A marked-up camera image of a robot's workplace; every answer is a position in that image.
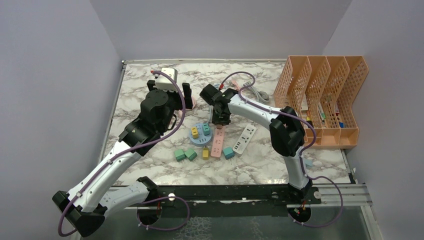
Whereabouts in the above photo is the pink long power strip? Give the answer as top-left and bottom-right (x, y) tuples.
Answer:
(210, 126), (225, 159)

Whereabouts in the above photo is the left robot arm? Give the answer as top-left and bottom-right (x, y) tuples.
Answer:
(52, 79), (193, 237)

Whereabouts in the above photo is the white power strip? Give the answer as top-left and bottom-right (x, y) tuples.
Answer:
(232, 124), (257, 155)

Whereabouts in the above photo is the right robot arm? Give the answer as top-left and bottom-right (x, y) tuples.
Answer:
(199, 84), (312, 204)

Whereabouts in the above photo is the green plug adapter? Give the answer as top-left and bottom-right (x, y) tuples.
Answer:
(173, 148), (186, 162)
(184, 148), (198, 161)

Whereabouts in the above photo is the orange plastic file rack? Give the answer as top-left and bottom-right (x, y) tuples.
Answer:
(273, 55), (369, 149)

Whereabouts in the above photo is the grey bundled cable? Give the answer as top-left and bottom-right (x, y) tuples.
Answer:
(240, 81), (271, 104)

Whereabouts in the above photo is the yellow plug adapter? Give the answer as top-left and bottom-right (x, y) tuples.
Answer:
(202, 146), (210, 160)
(191, 127), (199, 139)

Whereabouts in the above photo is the teal plug adapter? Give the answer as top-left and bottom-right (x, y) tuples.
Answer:
(222, 147), (235, 160)
(202, 123), (211, 136)

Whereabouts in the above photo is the blue round power strip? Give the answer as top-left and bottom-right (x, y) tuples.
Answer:
(188, 123), (213, 147)

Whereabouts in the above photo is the pink coiled cable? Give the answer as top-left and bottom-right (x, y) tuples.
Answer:
(178, 96), (198, 117)

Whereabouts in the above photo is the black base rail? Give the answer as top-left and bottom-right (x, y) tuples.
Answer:
(135, 184), (322, 218)

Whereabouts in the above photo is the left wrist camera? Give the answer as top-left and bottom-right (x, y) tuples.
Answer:
(155, 67), (178, 92)

